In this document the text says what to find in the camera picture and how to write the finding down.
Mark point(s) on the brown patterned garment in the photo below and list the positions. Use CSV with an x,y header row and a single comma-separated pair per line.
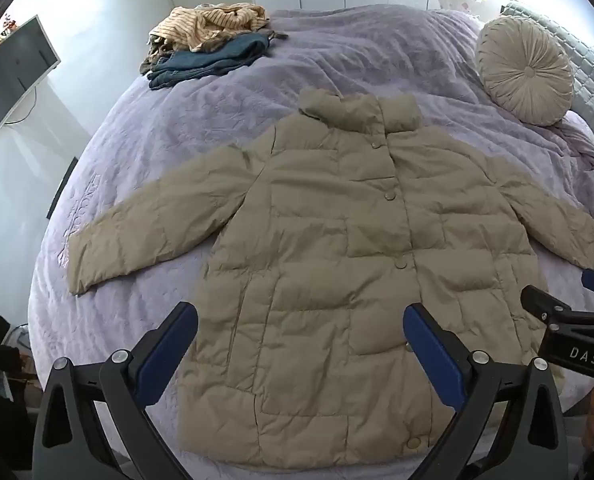
x,y
149,62

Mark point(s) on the pale pink cloth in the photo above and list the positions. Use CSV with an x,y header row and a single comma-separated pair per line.
x,y
584,150

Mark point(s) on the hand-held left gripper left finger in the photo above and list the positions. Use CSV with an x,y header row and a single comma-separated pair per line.
x,y
169,347

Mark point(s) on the khaki puffer jacket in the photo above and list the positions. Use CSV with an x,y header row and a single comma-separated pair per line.
x,y
327,260

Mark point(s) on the white plastic bag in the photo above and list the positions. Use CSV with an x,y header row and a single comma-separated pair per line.
x,y
21,335

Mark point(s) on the grey quilted headboard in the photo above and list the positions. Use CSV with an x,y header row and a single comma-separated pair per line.
x,y
592,75

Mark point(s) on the round beige pleated cushion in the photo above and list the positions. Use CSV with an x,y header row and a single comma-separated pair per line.
x,y
527,72

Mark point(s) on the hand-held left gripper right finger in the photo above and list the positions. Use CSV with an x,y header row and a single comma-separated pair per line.
x,y
432,347

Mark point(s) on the lavender embossed bed blanket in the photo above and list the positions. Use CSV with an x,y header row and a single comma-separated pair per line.
x,y
177,125

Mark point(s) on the blue jeans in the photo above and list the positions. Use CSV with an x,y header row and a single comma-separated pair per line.
x,y
212,60

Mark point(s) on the black wall strip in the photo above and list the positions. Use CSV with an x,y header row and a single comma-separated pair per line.
x,y
63,185

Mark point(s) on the beige striped garment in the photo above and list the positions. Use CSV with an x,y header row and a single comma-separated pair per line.
x,y
202,25

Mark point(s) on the white framed monitor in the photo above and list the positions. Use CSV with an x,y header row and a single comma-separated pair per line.
x,y
7,85

